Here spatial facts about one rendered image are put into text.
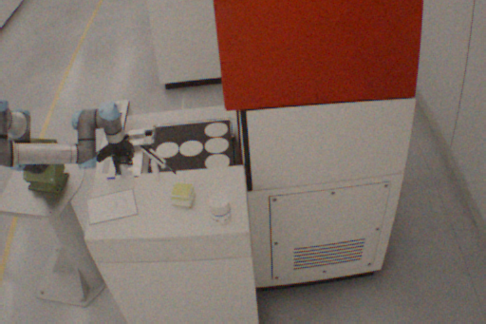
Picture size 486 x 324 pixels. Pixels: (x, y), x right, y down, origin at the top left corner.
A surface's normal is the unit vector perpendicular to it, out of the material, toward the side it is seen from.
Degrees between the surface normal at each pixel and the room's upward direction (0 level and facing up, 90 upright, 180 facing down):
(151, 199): 0
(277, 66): 90
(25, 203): 0
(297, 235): 90
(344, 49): 90
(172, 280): 90
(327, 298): 0
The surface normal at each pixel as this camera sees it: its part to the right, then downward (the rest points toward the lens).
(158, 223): -0.07, -0.77
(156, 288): 0.06, 0.63
